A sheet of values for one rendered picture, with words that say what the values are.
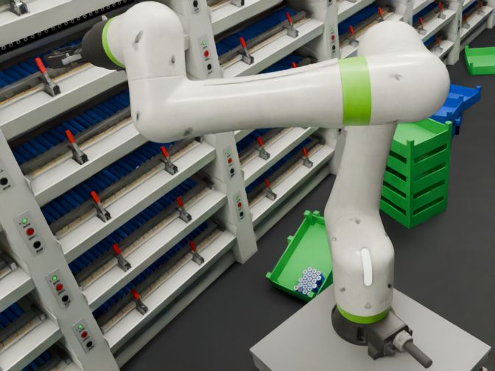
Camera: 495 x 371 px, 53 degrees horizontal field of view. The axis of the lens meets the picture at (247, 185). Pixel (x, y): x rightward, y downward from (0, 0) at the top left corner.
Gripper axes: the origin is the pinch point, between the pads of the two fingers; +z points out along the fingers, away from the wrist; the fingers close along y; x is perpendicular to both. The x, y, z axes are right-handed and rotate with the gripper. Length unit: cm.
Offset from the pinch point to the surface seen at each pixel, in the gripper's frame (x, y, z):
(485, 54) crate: -100, 274, 16
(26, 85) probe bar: -4.0, -3.6, 16.4
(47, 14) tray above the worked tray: 9.0, 5.0, 7.0
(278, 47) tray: -27, 86, 15
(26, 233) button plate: -35.4, -21.3, 15.7
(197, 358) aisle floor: -102, 3, 14
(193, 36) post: -9.9, 46.2, 10.5
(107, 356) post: -87, -17, 27
